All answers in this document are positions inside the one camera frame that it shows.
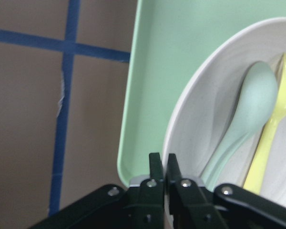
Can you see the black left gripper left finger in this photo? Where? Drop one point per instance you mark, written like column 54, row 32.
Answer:
column 156, row 167

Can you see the light blue plastic spoon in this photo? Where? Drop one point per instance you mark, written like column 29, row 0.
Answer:
column 256, row 102

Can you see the yellow plastic fork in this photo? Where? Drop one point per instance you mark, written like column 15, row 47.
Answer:
column 255, row 176

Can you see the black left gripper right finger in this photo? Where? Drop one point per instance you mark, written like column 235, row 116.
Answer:
column 173, row 170

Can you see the light green plastic tray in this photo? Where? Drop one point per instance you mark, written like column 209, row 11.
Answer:
column 171, row 39

